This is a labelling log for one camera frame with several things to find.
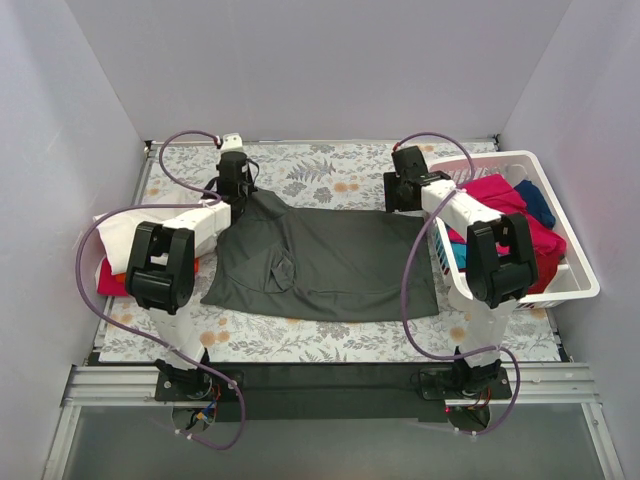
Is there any pink t shirt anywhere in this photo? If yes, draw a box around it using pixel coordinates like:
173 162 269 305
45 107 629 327
466 174 566 259

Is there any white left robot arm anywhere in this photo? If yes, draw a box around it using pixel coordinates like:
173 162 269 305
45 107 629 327
125 151 256 400

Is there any aluminium frame rail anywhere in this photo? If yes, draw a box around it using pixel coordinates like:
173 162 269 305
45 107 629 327
42 149 166 480

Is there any white plastic laundry basket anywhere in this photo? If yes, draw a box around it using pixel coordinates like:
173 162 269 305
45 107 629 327
431 150 600 310

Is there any dark red t shirt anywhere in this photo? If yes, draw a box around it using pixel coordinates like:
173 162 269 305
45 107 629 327
528 253 561 295

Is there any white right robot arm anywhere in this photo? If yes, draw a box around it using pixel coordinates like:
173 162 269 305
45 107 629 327
383 146 538 399

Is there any floral patterned table mat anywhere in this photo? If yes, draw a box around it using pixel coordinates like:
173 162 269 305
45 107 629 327
95 137 560 363

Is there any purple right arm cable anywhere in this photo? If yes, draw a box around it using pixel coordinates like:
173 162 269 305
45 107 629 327
394 132 521 437

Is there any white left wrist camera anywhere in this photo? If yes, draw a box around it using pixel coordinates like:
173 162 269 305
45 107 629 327
217 133 244 153

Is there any folded white t shirt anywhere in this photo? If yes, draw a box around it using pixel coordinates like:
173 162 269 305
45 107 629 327
97 202 216 275

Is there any grey t shirt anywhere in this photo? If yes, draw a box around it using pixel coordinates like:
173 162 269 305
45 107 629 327
201 190 439 322

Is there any folded magenta t shirt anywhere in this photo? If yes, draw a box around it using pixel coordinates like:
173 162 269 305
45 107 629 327
97 258 128 297

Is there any folded orange t shirt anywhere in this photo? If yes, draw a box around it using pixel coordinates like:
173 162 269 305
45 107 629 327
114 258 200 284

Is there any teal t shirt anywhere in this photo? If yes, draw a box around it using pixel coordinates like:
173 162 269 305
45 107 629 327
451 242 467 272

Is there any navy blue t shirt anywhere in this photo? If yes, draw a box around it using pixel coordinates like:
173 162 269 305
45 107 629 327
514 180 556 230

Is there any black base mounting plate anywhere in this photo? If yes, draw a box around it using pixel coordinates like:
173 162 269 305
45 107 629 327
154 360 513 423

